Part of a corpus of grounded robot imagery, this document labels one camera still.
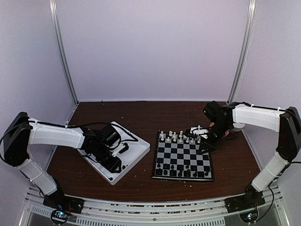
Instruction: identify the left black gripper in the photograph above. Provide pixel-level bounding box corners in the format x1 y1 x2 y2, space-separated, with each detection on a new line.
94 143 122 173

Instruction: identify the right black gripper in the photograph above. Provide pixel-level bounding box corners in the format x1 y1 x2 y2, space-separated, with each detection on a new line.
198 121 231 154

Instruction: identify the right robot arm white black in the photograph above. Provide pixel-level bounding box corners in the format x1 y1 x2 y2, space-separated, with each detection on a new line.
199 101 301 208

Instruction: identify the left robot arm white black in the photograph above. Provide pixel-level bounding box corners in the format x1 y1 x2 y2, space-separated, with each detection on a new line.
0 112 122 209

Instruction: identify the white chess pieces row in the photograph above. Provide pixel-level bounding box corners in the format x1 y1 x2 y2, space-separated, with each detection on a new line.
158 130 200 144

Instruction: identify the black white chess board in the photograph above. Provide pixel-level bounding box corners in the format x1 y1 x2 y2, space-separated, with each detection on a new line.
152 132 214 182

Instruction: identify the black rook board corner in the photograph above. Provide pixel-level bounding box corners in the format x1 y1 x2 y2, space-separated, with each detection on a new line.
155 169 162 176

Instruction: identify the white ceramic bowl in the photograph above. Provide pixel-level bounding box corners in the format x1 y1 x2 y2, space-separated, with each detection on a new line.
231 123 245 132

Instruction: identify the white plastic tray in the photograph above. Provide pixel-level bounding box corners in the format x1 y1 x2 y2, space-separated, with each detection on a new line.
79 121 150 185

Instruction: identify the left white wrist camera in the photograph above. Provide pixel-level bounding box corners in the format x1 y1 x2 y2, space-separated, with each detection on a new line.
112 143 129 157

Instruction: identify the right aluminium corner post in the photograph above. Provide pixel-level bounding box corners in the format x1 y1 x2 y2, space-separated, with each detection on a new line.
227 0 257 103

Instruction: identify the aluminium corner post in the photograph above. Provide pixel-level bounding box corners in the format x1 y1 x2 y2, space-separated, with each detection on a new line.
49 0 79 105
227 0 257 103

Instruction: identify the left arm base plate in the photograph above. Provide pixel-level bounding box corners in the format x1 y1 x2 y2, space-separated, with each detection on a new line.
43 194 84 214

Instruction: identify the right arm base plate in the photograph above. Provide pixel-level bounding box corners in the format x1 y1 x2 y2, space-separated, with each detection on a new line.
224 194 265 213

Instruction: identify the left aluminium corner post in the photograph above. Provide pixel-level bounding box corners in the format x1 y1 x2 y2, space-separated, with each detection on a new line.
49 0 79 105

